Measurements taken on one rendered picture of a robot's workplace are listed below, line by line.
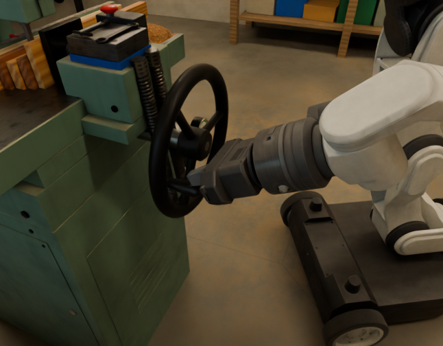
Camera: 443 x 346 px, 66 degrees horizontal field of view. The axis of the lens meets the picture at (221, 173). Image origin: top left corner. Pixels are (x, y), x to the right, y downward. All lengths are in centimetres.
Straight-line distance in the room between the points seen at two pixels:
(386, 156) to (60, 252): 58
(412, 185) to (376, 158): 67
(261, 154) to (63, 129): 35
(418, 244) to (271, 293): 54
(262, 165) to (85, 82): 34
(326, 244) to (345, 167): 93
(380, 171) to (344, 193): 142
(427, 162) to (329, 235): 49
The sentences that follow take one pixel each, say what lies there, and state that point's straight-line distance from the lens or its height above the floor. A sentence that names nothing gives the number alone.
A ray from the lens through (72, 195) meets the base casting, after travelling 68.
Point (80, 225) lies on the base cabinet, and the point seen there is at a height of 67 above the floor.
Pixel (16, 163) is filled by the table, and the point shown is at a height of 87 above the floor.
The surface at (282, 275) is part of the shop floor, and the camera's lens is 144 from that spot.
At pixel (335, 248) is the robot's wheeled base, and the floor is 19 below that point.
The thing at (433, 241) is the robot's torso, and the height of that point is 30.
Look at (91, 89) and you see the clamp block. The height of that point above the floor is 92.
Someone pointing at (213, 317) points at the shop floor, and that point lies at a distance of 133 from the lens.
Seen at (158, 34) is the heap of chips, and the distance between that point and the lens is 87.
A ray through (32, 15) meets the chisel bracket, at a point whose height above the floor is 101.
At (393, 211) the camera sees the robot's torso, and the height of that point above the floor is 41.
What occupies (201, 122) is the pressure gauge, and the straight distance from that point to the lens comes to 94.
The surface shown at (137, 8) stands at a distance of 103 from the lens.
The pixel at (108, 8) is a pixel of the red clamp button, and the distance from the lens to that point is 66.
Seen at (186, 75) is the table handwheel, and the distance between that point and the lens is 56.
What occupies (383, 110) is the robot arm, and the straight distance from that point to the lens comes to 36.
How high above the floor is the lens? 118
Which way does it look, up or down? 40 degrees down
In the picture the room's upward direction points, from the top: straight up
